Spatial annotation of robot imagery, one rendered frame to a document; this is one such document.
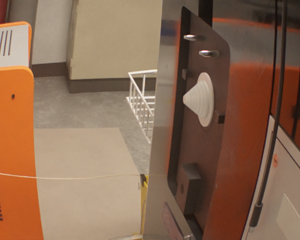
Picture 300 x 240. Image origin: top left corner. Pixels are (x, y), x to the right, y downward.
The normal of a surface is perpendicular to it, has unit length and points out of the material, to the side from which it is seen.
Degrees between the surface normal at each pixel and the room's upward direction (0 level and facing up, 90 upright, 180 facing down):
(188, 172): 0
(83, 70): 90
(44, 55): 90
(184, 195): 90
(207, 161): 90
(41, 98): 0
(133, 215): 0
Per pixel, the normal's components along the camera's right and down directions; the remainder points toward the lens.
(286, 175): -0.97, 0.02
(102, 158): 0.07, -0.92
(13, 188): 0.22, 0.40
